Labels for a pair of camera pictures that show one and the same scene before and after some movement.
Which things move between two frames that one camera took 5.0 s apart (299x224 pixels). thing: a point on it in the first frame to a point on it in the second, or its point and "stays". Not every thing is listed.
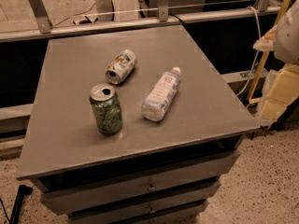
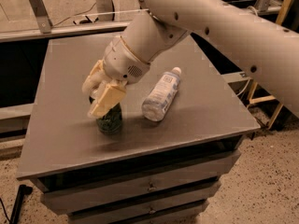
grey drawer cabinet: (160, 172) stays
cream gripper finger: (281, 89) to (120, 63)
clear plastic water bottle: (161, 95) stays
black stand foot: (22, 191) stays
